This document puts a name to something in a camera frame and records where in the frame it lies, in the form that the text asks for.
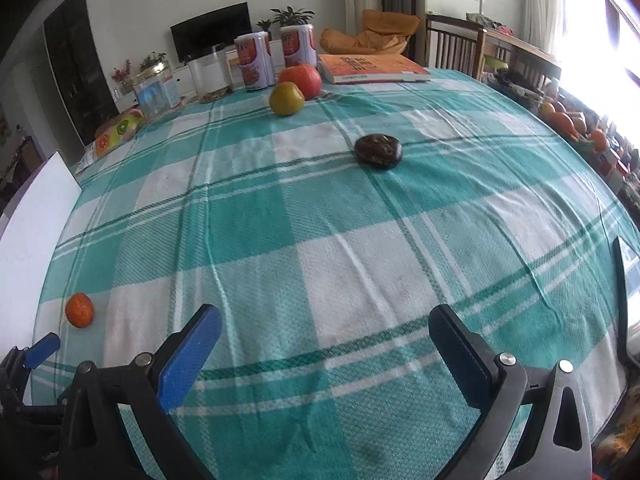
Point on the clear jar with black lid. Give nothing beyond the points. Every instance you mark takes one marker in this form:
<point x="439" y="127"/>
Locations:
<point x="210" y="76"/>

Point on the black smartphone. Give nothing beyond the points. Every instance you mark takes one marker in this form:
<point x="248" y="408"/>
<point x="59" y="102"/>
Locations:
<point x="628" y="305"/>

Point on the black basket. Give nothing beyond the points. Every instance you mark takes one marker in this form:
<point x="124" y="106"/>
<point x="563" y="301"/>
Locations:
<point x="515" y="84"/>

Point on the dark brown fruit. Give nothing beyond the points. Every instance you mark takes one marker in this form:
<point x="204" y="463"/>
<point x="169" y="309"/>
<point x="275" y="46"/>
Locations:
<point x="378" y="149"/>

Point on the green container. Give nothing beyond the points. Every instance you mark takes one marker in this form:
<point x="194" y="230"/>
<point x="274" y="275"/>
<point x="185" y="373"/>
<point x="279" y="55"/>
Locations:
<point x="495" y="63"/>

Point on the white tv cabinet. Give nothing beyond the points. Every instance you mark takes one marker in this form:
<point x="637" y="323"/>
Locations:
<point x="175" y="72"/>

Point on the glass jar with blue contents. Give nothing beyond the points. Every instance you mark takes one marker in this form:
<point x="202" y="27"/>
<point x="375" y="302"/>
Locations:
<point x="152" y="91"/>

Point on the green plant in white pot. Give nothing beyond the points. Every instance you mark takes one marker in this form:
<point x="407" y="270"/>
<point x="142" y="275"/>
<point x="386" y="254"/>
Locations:
<point x="152" y="60"/>

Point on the white curtain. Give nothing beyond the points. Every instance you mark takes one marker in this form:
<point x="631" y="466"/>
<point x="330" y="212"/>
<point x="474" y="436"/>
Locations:
<point x="542" y="0"/>

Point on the red printed tin can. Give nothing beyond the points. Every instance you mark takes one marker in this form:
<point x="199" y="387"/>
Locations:
<point x="255" y="62"/>
<point x="299" y="45"/>

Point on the green checked tablecloth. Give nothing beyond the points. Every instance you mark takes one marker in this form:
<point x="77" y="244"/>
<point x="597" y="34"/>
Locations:
<point x="325" y="240"/>

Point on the dark wooden slatted chair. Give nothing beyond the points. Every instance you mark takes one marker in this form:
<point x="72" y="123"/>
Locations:
<point x="450" y="42"/>

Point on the floral cloth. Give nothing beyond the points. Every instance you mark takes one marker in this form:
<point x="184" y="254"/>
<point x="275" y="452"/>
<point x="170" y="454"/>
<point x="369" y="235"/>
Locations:
<point x="620" y="440"/>

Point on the orange lounge chair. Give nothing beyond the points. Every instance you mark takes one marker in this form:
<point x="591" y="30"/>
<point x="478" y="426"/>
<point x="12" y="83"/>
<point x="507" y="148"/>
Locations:
<point x="372" y="35"/>

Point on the long orange fruit in bowl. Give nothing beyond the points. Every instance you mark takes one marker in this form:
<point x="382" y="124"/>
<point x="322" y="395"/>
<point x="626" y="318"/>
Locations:
<point x="564" y="123"/>

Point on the dark wall cabinet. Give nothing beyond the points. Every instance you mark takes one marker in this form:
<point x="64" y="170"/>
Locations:
<point x="75" y="60"/>

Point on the fruit-printed packet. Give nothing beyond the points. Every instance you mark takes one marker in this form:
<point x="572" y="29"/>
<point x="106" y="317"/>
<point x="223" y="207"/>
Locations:
<point x="117" y="132"/>

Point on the yellow-green apple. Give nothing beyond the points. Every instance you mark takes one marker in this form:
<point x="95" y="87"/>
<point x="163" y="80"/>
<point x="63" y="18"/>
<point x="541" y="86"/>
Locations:
<point x="286" y="99"/>

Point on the wooden desk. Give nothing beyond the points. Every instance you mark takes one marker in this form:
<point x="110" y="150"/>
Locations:
<point x="525" y="52"/>

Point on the black television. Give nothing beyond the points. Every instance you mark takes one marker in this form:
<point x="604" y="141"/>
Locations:
<point x="211" y="30"/>

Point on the clutter pile on desk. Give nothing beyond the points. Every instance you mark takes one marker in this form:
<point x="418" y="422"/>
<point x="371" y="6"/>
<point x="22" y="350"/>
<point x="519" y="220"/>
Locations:
<point x="487" y="21"/>

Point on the glass fruit bowl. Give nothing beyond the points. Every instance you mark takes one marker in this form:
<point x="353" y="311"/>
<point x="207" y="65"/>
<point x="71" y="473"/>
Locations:
<point x="580" y="132"/>

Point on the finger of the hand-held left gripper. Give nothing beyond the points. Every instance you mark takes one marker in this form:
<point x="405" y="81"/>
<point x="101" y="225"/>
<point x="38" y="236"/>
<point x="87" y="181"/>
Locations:
<point x="42" y="350"/>

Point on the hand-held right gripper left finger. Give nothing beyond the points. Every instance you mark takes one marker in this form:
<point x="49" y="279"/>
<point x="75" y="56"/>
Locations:
<point x="190" y="355"/>

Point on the large green potted plant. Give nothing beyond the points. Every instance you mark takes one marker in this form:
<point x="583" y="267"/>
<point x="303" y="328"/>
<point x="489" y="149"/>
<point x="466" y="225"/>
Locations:
<point x="291" y="15"/>

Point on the red flower plant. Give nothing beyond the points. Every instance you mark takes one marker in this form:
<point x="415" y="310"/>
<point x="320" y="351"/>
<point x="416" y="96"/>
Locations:
<point x="121" y="72"/>

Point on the small tangerine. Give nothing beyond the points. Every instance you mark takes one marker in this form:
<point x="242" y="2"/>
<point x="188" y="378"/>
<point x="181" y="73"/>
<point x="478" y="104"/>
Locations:
<point x="80" y="310"/>

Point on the orange book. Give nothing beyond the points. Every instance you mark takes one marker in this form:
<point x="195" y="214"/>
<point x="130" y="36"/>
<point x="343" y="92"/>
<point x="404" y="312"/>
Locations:
<point x="370" y="67"/>

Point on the red round fruit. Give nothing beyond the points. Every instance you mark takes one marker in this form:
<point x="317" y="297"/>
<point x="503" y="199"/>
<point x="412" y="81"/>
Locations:
<point x="306" y="79"/>

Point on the round orange in bowl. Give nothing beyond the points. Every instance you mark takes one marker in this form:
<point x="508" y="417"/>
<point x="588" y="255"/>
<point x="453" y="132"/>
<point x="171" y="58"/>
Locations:
<point x="600" y="140"/>

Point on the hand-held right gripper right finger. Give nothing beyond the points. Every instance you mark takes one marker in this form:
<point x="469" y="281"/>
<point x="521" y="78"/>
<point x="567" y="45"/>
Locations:
<point x="457" y="360"/>

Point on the small green potted plant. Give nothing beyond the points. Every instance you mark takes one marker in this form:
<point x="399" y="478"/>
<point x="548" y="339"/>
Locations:
<point x="263" y="26"/>

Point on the white cardboard box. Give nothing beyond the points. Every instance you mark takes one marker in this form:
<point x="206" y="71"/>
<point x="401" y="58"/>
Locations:
<point x="35" y="240"/>

